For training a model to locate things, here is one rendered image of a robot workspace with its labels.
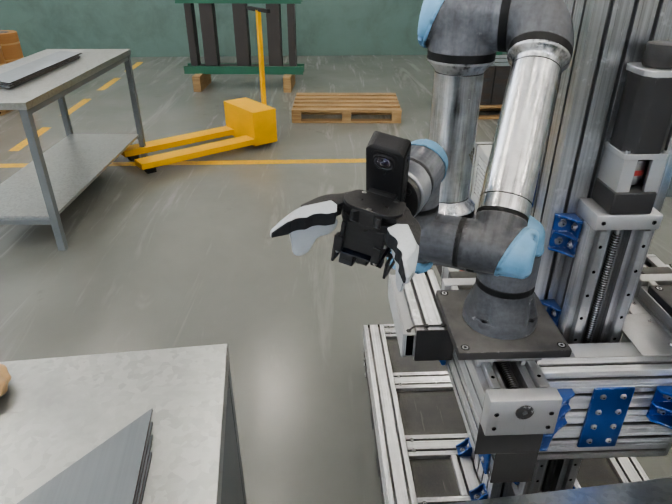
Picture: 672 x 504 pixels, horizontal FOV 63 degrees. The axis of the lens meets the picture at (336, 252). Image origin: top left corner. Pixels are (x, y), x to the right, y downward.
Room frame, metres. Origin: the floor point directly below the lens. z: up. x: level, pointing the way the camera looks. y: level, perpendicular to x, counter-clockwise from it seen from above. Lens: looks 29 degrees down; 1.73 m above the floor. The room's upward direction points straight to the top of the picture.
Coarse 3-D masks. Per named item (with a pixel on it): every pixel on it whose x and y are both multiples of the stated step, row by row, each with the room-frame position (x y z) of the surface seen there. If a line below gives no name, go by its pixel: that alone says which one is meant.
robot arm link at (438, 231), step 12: (420, 216) 0.72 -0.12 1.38; (432, 216) 0.72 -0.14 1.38; (444, 216) 0.73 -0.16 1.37; (456, 216) 0.74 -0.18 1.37; (432, 228) 0.71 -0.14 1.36; (444, 228) 0.71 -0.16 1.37; (456, 228) 0.71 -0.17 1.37; (420, 240) 0.71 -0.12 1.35; (432, 240) 0.70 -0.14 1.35; (444, 240) 0.70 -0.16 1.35; (420, 252) 0.71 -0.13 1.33; (432, 252) 0.70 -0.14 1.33; (444, 252) 0.69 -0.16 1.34; (420, 264) 0.72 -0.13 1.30; (432, 264) 0.74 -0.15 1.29; (444, 264) 0.71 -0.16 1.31
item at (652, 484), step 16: (656, 480) 0.82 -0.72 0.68; (512, 496) 0.78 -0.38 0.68; (528, 496) 0.78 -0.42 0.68; (544, 496) 0.78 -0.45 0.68; (560, 496) 0.78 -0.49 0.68; (576, 496) 0.78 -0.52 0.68; (592, 496) 0.78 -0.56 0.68; (608, 496) 0.78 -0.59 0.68; (624, 496) 0.78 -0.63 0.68; (640, 496) 0.78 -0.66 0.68; (656, 496) 0.78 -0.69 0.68
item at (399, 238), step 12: (396, 228) 0.53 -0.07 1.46; (408, 228) 0.53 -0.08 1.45; (396, 240) 0.51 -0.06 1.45; (408, 240) 0.51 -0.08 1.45; (396, 252) 0.49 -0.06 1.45; (408, 252) 0.49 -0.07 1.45; (396, 264) 0.52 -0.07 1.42; (408, 264) 0.47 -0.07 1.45; (396, 276) 0.51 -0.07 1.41; (408, 276) 0.45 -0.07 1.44
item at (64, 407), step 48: (48, 384) 0.73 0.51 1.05; (96, 384) 0.73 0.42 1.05; (144, 384) 0.73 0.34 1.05; (192, 384) 0.73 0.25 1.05; (0, 432) 0.62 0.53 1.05; (48, 432) 0.62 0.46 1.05; (96, 432) 0.62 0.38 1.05; (192, 432) 0.62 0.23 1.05; (0, 480) 0.53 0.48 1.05; (48, 480) 0.53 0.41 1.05; (192, 480) 0.53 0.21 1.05
